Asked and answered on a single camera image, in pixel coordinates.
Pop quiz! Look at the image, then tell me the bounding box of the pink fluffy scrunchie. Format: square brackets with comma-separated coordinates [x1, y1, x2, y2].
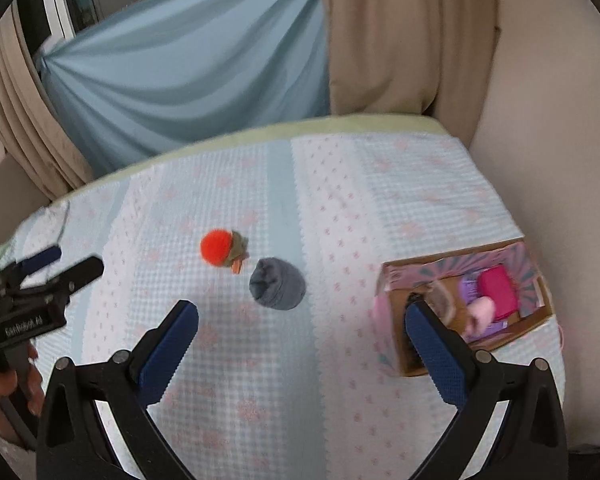
[463, 296, 495, 341]

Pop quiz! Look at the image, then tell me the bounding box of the magenta zip pouch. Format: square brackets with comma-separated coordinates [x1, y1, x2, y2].
[477, 264, 518, 321]

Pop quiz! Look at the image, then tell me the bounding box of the orange pompom toy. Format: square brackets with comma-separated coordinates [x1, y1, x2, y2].
[199, 229, 248, 274]

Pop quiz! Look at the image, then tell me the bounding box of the purple foil packet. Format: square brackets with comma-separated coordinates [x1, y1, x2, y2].
[458, 276, 510, 340]

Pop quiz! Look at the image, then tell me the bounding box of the dusty pink scrunchie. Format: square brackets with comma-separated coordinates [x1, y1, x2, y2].
[424, 281, 462, 330]

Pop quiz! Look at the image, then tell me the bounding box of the pink patterned cardboard box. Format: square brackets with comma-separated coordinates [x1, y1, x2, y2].
[372, 238, 554, 377]

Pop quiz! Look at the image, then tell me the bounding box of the grey sock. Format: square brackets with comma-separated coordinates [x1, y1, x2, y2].
[249, 257, 306, 311]

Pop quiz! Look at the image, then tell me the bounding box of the person's left hand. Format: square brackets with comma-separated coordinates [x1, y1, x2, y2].
[0, 344, 44, 416]

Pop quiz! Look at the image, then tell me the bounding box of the left beige curtain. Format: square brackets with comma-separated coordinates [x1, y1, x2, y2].
[0, 3, 94, 200]

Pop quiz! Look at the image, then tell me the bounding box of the beige curtain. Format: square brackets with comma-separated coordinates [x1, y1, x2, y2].
[322, 0, 498, 144]
[0, 3, 94, 200]

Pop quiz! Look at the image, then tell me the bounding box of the light blue hanging sheet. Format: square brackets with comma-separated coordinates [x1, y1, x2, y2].
[40, 0, 329, 176]

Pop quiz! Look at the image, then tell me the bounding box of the green bed sheet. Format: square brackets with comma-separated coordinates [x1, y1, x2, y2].
[0, 114, 448, 259]

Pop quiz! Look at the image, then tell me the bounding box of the right beige curtain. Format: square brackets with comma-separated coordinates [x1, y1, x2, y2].
[322, 0, 498, 144]

